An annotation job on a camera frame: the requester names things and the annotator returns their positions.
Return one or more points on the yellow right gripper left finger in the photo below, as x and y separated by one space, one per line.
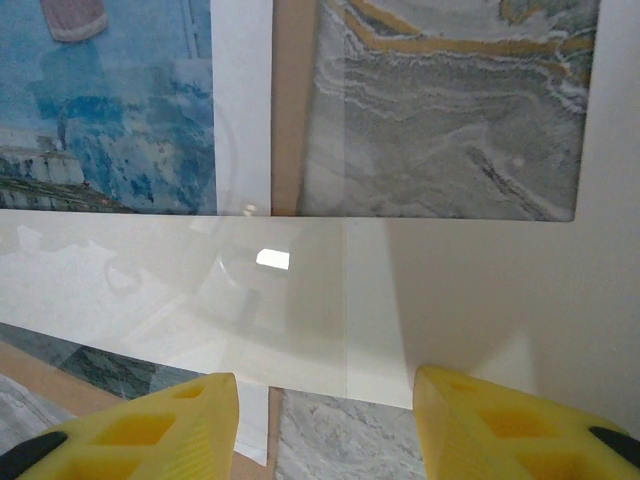
150 450

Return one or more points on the clear acrylic sheet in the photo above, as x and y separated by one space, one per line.
150 280

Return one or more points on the white mat board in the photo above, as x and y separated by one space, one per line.
450 275

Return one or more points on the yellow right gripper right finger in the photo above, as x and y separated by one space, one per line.
500 450

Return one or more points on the blue building photo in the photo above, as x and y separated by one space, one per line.
100 125

